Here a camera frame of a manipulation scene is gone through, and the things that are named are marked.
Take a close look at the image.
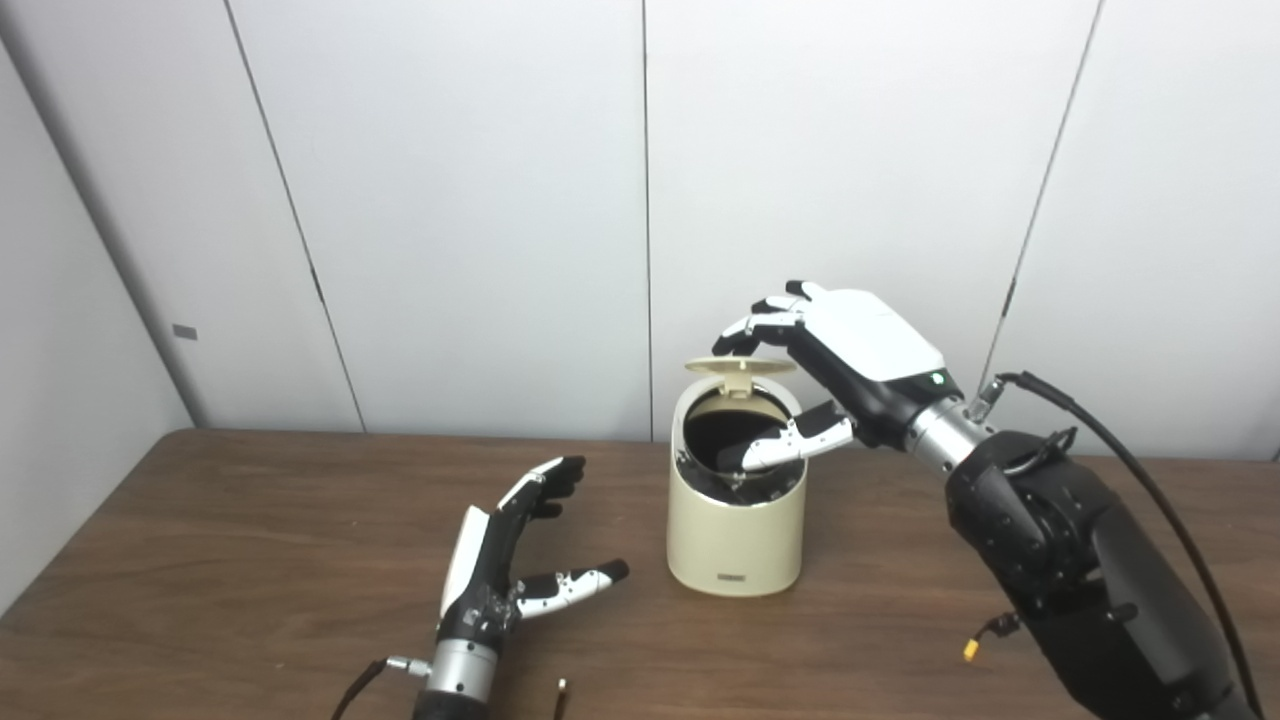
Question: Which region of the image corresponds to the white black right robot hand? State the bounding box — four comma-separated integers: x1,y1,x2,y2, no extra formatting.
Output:
712,280,963,473

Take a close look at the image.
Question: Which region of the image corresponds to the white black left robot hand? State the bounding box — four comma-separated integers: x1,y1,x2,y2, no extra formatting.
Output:
436,456,631,646

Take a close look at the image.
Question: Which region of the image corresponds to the cream round bin lid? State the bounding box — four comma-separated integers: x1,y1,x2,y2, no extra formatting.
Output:
684,357,797,399

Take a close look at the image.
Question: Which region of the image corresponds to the cream-colored round bin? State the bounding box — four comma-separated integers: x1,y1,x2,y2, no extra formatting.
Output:
666,378,807,598

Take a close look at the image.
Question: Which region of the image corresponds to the thin wire with yellow connector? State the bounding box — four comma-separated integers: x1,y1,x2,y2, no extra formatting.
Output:
963,612,1021,663

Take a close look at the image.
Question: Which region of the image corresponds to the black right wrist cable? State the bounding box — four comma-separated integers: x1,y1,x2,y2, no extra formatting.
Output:
968,371,1263,720

